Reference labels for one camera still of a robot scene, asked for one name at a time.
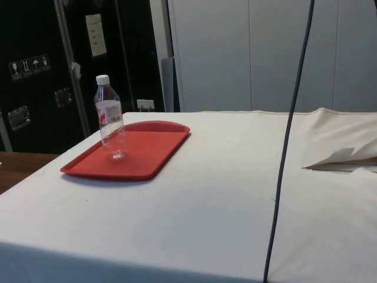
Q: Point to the clear plastic bottle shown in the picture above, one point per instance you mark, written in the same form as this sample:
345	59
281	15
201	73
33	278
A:
109	118

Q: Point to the red tray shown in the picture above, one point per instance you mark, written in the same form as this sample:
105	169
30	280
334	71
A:
153	147

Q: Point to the pale locker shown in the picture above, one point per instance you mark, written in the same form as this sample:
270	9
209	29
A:
265	59

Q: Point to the black cabinet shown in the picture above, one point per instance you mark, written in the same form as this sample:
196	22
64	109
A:
38	35

